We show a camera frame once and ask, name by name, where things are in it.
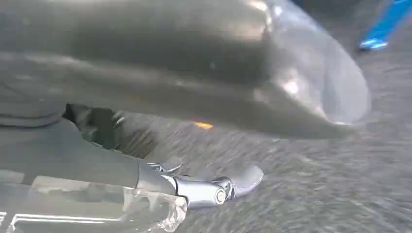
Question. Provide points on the intact yellow tape square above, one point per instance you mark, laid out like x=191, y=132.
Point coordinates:
x=203, y=125

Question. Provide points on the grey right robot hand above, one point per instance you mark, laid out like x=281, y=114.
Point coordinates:
x=180, y=58

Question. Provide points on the blue glossy object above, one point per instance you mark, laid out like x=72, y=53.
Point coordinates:
x=383, y=29

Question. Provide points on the black robot right foot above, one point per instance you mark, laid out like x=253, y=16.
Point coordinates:
x=96, y=128

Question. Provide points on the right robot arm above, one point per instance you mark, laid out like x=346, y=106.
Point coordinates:
x=29, y=115

